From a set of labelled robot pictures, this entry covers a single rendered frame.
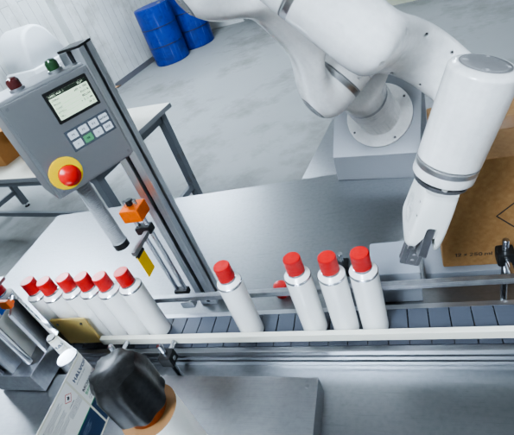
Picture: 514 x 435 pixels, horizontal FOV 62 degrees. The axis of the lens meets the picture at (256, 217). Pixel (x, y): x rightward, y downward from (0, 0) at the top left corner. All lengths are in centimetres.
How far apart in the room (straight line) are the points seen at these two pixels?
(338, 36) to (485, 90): 18
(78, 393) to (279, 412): 36
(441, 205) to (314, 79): 41
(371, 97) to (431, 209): 51
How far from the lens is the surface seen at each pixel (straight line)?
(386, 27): 56
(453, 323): 90
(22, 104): 81
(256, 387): 88
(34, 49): 565
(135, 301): 97
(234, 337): 92
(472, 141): 59
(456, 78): 56
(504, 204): 94
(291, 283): 79
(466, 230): 96
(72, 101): 82
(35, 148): 82
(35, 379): 113
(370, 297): 79
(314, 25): 56
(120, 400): 62
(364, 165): 134
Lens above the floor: 160
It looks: 35 degrees down
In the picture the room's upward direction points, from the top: 21 degrees counter-clockwise
